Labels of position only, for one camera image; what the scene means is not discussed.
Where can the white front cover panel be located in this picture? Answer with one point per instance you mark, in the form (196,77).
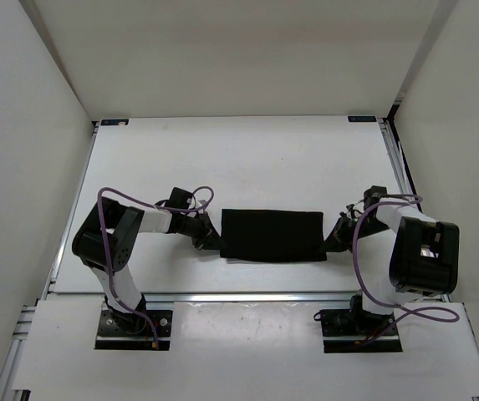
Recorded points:
(239,351)

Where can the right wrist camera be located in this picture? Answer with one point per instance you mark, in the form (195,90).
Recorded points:
(373,195)

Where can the blue corner label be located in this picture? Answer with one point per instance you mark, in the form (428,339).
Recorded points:
(114,122)
(361,119)

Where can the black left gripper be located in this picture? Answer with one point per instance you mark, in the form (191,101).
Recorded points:
(207,237)

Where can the black skirt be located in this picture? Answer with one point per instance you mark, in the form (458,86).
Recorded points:
(272,236)

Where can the left blue corner label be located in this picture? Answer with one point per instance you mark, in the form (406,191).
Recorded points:
(114,122)

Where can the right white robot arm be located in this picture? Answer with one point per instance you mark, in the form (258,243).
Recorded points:
(424,259)

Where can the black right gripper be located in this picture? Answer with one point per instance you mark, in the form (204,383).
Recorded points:
(338,241)

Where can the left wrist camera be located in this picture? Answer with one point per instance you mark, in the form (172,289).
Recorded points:
(179,201)

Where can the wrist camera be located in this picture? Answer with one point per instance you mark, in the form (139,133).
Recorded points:
(373,195)
(179,201)

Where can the aluminium table frame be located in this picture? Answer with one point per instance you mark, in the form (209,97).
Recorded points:
(293,163)

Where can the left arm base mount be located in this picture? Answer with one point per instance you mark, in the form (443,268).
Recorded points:
(114,333)

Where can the right blue corner label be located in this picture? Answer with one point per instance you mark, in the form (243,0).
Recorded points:
(361,119)

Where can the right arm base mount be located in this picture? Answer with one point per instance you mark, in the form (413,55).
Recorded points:
(354,330)

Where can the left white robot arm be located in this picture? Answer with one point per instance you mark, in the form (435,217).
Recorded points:
(106,240)

